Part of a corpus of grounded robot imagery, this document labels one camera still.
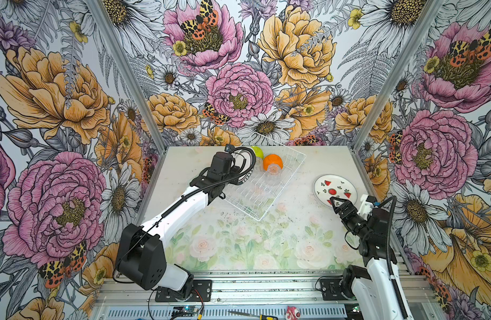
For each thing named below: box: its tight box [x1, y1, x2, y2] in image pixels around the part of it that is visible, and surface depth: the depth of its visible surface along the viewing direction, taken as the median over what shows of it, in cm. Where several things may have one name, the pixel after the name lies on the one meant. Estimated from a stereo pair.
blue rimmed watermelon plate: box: [312, 174, 359, 209], surface depth 103 cm
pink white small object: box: [285, 305, 301, 320], surface depth 67 cm
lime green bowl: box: [250, 146, 265, 160], surface depth 116 cm
